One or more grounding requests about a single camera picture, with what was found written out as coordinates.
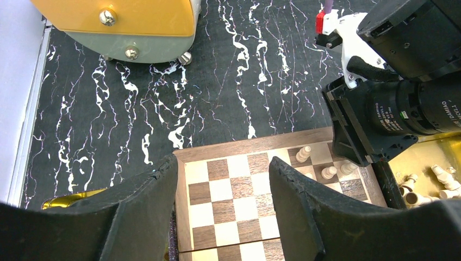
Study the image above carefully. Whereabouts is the gold tin with light pieces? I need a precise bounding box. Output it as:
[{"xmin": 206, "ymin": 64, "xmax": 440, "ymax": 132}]
[{"xmin": 389, "ymin": 133, "xmax": 460, "ymax": 208}]

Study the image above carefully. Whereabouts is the wooden chessboard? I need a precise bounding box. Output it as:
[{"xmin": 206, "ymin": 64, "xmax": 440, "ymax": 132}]
[{"xmin": 175, "ymin": 127, "xmax": 386, "ymax": 260}]

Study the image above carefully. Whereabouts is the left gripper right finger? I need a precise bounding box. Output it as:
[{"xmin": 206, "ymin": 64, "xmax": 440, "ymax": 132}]
[{"xmin": 269, "ymin": 157, "xmax": 460, "ymax": 260}]

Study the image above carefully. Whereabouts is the pile of light pieces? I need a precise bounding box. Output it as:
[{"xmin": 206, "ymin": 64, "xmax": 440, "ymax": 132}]
[{"xmin": 398, "ymin": 164, "xmax": 460, "ymax": 208}]

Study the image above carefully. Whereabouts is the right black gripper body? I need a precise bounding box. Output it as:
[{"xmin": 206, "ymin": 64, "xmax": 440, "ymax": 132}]
[{"xmin": 323, "ymin": 73, "xmax": 460, "ymax": 166}]

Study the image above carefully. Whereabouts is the round cream drawer box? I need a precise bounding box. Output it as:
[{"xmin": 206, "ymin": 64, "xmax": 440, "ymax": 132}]
[{"xmin": 32, "ymin": 0, "xmax": 201, "ymax": 65}]

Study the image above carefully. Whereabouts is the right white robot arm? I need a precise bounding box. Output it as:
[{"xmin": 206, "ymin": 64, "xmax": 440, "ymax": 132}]
[{"xmin": 315, "ymin": 1, "xmax": 460, "ymax": 166}]

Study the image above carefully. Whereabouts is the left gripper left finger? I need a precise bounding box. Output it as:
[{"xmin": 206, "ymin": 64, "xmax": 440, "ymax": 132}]
[{"xmin": 1, "ymin": 154, "xmax": 178, "ymax": 260}]

